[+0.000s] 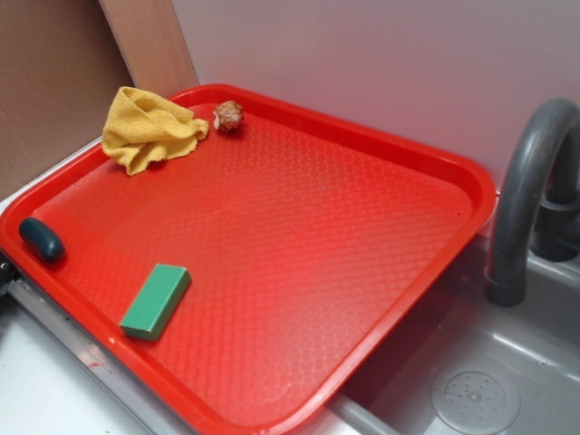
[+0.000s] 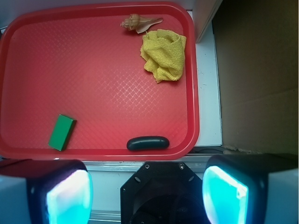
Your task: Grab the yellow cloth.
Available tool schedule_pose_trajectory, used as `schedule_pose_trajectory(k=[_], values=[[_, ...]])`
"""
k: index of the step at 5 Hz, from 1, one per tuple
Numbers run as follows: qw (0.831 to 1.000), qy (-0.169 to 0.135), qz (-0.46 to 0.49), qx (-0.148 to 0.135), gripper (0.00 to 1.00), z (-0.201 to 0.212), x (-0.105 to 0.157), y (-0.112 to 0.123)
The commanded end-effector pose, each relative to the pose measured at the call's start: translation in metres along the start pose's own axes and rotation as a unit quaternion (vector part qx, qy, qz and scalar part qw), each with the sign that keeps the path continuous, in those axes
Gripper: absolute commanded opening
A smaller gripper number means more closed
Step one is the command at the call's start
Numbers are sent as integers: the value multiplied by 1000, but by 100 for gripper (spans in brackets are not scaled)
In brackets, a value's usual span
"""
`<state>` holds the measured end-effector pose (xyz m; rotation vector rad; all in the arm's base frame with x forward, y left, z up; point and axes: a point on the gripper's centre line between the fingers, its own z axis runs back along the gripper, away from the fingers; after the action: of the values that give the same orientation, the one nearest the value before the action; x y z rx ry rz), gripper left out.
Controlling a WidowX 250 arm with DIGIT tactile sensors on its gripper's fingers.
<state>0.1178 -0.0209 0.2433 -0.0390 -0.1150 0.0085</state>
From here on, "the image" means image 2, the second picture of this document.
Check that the beige conch seashell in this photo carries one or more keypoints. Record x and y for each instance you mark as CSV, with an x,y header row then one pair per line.
x,y
139,23

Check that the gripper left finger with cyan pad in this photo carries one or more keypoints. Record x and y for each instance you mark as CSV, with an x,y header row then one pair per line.
x,y
45,192

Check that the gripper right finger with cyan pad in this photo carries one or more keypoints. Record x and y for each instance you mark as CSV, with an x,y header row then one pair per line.
x,y
252,189

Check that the green rectangular block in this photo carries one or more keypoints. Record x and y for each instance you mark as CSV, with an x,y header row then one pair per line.
x,y
62,132

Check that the red plastic tray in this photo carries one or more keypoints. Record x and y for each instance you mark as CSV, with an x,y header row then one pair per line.
x,y
78,61

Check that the yellow cloth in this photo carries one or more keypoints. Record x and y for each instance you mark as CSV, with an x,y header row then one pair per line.
x,y
164,54

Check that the dark green cucumber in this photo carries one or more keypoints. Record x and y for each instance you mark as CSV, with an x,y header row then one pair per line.
x,y
147,143

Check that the brown cardboard box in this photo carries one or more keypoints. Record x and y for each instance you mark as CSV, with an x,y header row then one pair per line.
x,y
257,47

